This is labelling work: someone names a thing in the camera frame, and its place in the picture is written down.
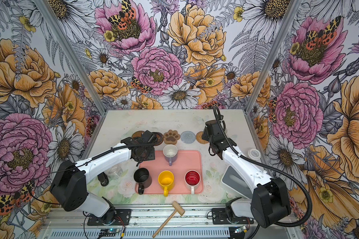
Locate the woven rattan round coaster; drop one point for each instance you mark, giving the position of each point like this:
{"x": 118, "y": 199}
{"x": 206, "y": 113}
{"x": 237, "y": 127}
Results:
{"x": 199, "y": 138}

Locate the wooden mallet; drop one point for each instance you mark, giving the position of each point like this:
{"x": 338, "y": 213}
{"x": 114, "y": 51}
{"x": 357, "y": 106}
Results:
{"x": 177, "y": 209}

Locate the grey-blue woven round coaster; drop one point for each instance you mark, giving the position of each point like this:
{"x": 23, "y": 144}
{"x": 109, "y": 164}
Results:
{"x": 188, "y": 137}

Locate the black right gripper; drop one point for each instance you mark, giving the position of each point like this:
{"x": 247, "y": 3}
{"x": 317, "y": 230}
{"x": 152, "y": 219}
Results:
{"x": 205, "y": 134}

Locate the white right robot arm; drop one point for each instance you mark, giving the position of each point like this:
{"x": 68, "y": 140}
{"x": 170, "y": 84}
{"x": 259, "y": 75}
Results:
{"x": 269, "y": 203}

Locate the aluminium left corner post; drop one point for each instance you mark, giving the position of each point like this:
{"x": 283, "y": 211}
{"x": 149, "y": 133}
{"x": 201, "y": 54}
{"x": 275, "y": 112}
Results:
{"x": 63, "y": 40}

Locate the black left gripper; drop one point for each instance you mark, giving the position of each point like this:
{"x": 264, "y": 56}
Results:
{"x": 150, "y": 156}

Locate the black mug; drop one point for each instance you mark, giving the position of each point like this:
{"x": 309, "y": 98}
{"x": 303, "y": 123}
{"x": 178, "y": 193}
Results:
{"x": 143, "y": 180}

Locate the aluminium corner post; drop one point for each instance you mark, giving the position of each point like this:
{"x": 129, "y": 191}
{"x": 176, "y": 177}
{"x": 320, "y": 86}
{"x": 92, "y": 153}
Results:
{"x": 278, "y": 40}
{"x": 63, "y": 40}

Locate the dark wooden scratched coaster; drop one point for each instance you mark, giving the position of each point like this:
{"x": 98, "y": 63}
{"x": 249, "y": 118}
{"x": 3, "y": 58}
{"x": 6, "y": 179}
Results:
{"x": 159, "y": 138}

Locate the plain brown wooden coaster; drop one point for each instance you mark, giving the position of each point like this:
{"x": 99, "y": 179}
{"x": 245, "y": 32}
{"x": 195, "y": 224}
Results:
{"x": 138, "y": 134}

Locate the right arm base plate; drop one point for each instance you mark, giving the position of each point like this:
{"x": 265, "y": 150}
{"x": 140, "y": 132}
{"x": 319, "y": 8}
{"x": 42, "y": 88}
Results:
{"x": 222, "y": 216}

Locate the pink silicone tray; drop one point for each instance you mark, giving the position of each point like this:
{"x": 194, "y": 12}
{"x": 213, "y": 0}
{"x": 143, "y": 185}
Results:
{"x": 187, "y": 160}

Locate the cork paw print coaster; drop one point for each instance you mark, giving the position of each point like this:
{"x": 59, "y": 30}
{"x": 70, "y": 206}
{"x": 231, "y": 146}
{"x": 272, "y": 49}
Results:
{"x": 171, "y": 137}

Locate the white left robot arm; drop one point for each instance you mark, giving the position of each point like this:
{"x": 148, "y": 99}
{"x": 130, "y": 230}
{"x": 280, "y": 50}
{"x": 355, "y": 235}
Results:
{"x": 69, "y": 186}

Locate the aluminium right corner post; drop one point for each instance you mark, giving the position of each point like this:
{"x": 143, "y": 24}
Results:
{"x": 278, "y": 40}

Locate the white mug red inside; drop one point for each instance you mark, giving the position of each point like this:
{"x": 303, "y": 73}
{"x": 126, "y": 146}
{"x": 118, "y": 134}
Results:
{"x": 192, "y": 180}

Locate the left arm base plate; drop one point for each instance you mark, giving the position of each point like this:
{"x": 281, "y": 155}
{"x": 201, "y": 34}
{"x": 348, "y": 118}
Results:
{"x": 122, "y": 217}

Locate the yellow mug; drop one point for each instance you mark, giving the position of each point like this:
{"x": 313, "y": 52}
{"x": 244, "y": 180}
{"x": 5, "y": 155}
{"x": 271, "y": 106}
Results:
{"x": 166, "y": 180}

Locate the green circuit board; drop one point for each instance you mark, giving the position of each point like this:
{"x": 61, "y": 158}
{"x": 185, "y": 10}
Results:
{"x": 111, "y": 232}

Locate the clear glass jar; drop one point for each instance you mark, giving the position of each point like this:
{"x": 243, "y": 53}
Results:
{"x": 115, "y": 172}

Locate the purple mug white inside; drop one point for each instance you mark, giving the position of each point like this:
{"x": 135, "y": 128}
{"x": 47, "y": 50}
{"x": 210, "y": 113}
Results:
{"x": 170, "y": 153}

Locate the white grey square container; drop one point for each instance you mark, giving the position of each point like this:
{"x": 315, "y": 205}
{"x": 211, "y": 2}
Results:
{"x": 234, "y": 182}

